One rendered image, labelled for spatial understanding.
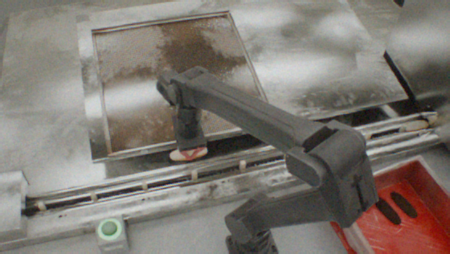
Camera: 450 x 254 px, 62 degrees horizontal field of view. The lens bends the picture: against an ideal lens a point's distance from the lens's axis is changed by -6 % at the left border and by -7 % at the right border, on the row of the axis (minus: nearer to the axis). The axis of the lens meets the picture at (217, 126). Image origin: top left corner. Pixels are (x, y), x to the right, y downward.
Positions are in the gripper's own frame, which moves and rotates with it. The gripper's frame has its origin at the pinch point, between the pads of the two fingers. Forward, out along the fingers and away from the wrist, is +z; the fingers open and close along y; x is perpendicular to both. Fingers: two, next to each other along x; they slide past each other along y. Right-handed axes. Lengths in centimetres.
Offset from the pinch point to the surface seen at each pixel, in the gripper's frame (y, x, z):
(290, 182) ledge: 11.3, 26.5, 8.5
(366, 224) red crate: 29, 43, 10
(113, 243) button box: 18.5, -23.0, 5.1
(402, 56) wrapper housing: -19, 81, -3
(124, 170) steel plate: -7.0, -17.4, 13.3
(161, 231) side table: 14.9, -10.7, 12.1
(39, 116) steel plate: -36, -42, 15
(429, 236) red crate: 38, 59, 9
